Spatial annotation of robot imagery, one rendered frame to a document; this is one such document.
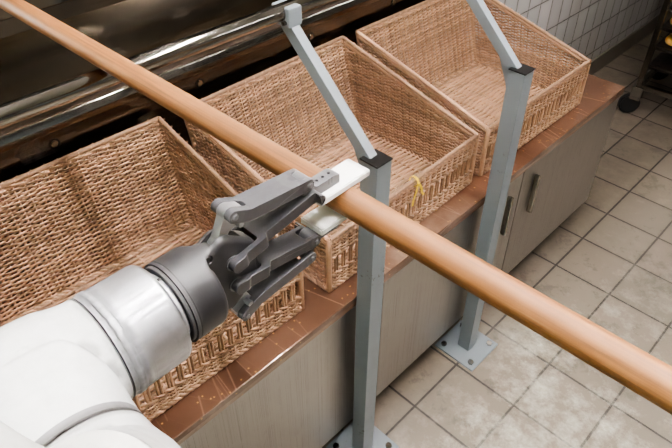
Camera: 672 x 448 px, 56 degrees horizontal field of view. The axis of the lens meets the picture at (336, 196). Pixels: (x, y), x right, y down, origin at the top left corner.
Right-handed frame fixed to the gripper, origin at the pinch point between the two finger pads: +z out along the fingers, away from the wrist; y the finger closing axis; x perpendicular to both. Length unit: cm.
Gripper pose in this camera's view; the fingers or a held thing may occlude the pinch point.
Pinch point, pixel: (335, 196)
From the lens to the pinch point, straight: 62.8
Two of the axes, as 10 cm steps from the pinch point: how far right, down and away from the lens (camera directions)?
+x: 7.3, 4.3, -5.4
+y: 0.0, 7.9, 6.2
